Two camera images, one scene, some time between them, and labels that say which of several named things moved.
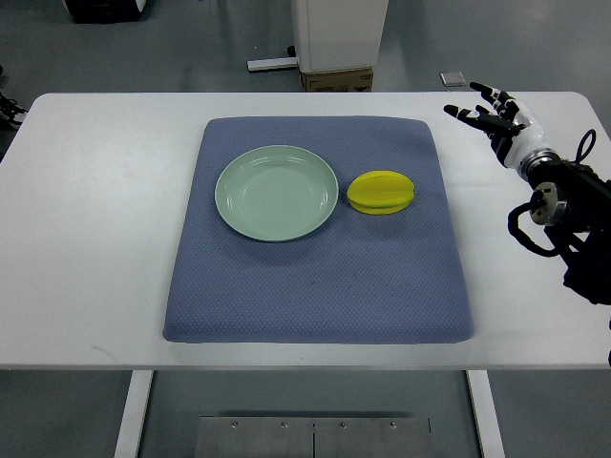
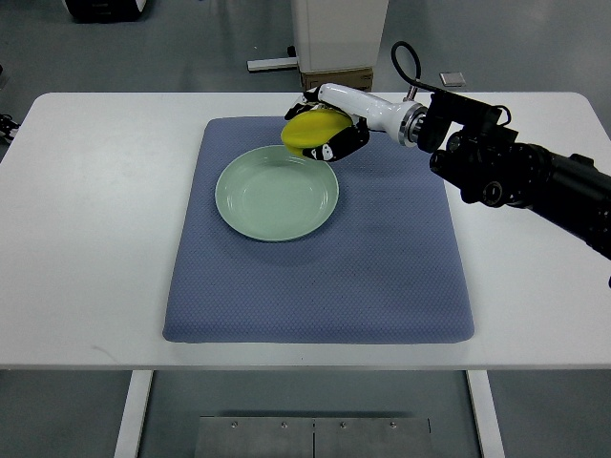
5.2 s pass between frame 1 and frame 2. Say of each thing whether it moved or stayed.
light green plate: stayed
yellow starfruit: moved
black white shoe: moved
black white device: stayed
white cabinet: stayed
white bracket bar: stayed
